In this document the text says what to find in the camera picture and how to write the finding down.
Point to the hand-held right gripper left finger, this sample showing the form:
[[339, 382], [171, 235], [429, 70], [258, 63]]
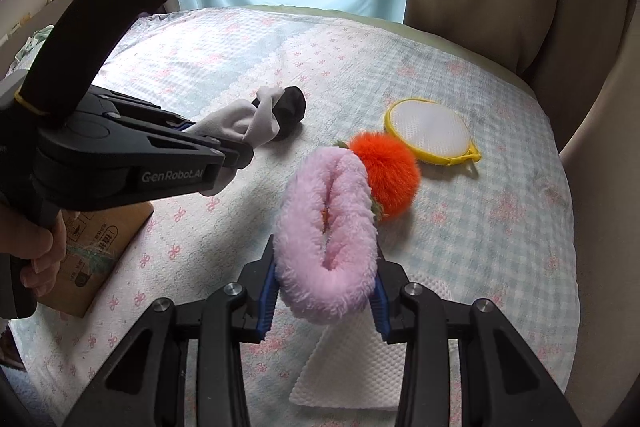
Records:
[[265, 304]]

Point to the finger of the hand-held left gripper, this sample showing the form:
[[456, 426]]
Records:
[[210, 152], [150, 114]]

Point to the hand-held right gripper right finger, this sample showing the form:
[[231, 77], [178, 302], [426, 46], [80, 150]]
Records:
[[380, 313]]

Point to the white and black sock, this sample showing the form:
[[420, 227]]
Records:
[[270, 114]]

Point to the pink fluffy sock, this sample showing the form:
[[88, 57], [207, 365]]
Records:
[[325, 257]]

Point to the person's left hand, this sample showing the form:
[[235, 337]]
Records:
[[37, 257]]

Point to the white textured paper towel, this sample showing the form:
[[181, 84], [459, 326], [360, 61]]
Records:
[[350, 372]]

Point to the brown cardboard box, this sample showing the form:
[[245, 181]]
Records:
[[95, 252]]

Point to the pale green cloth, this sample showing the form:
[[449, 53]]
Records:
[[30, 44]]

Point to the orange fluffy plush ball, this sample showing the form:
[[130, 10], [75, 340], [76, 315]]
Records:
[[392, 177]]

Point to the yellow round mesh pouch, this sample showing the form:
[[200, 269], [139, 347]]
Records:
[[430, 129]]

